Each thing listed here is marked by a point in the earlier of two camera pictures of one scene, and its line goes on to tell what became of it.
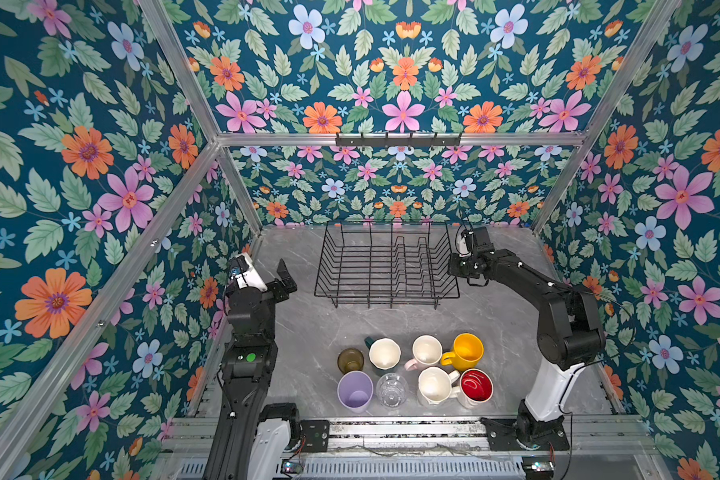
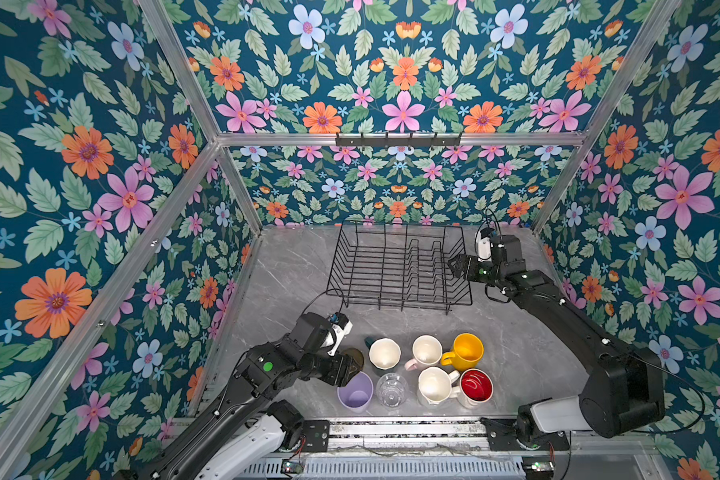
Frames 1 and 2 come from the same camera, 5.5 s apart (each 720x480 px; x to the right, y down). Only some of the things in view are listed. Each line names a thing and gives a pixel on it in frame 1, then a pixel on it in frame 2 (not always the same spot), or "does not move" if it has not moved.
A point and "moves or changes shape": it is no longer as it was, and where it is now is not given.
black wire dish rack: (377, 262) moves or changes shape
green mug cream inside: (384, 354) does not move
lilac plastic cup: (355, 391) does not move
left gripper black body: (278, 292) to (335, 369)
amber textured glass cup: (350, 359) does not move
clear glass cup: (392, 390) does not move
